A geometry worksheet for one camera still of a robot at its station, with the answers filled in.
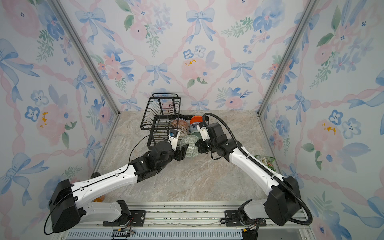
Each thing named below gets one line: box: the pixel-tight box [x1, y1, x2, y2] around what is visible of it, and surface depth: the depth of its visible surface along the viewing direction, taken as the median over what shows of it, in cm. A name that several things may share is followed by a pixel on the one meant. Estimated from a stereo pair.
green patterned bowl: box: [177, 131, 202, 158], surface depth 80 cm
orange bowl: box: [190, 115, 204, 125], surface depth 107 cm
